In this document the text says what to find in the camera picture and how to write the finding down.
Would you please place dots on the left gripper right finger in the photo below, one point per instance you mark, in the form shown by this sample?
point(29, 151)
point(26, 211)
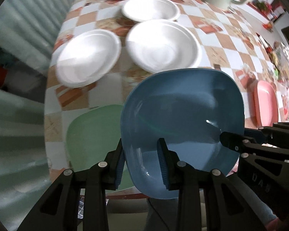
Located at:
point(225, 207)

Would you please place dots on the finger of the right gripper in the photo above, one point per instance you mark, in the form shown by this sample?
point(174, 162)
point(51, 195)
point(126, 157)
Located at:
point(238, 141)
point(278, 130)

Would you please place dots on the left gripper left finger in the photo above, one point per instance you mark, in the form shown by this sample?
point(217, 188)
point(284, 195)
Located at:
point(57, 208)

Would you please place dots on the pink square plate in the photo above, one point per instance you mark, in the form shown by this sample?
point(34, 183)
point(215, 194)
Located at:
point(266, 105)

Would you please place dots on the blue square plate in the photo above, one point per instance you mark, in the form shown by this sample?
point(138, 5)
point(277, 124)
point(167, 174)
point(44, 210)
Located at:
point(189, 108)

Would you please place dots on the white foam bowl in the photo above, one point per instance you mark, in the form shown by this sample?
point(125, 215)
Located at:
point(162, 45)
point(88, 57)
point(144, 10)

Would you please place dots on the checkered blue cloth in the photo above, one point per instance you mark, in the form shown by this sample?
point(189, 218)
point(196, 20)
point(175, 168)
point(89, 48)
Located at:
point(81, 207)

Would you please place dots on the red snack tray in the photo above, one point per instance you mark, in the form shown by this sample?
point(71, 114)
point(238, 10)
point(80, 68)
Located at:
point(277, 73)

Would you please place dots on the green square plate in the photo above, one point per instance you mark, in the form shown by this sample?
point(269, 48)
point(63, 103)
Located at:
point(92, 135)

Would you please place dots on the pale green curtain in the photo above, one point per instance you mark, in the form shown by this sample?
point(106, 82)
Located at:
point(28, 31)

